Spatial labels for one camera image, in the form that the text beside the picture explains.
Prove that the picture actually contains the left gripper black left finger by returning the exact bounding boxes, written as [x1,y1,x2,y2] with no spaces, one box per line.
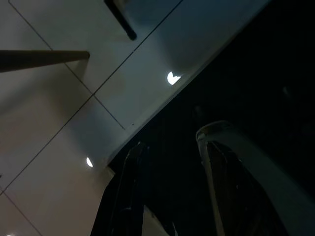
[90,142,151,236]

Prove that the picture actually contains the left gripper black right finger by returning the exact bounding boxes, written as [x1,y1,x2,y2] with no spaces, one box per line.
[195,119,290,236]

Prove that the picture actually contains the light wood table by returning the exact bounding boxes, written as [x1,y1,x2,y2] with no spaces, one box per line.
[0,50,90,74]

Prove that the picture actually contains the black metal bar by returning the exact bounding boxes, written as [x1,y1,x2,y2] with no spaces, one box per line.
[103,0,137,41]

